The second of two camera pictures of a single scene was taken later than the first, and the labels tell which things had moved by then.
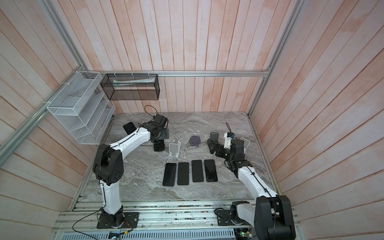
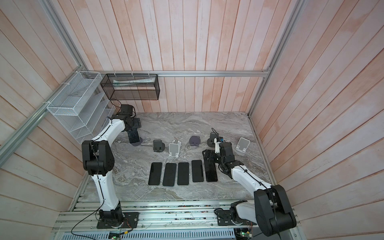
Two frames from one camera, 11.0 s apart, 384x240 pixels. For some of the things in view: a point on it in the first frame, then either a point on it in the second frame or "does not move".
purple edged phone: x=210 y=170 does not move
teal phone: x=183 y=174 does not move
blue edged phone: x=169 y=178 does not move
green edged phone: x=159 y=146 -> x=155 y=174
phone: x=197 y=171 does not move
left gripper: x=165 y=134 -> x=137 y=124
